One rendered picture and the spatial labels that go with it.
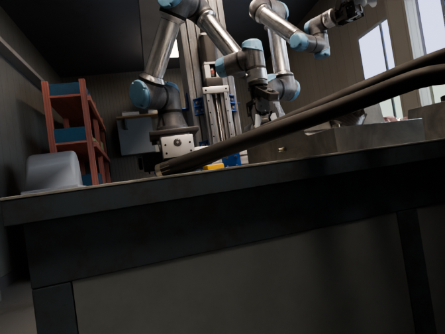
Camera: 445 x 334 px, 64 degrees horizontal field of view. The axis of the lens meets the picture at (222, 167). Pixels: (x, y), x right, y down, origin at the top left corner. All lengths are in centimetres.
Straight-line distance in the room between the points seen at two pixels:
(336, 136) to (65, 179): 375
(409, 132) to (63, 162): 389
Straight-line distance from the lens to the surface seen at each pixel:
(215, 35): 159
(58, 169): 439
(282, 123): 62
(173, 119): 167
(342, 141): 84
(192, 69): 196
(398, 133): 95
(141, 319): 58
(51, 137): 529
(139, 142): 780
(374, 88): 62
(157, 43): 160
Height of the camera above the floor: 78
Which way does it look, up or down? 2 degrees up
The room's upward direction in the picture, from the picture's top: 8 degrees counter-clockwise
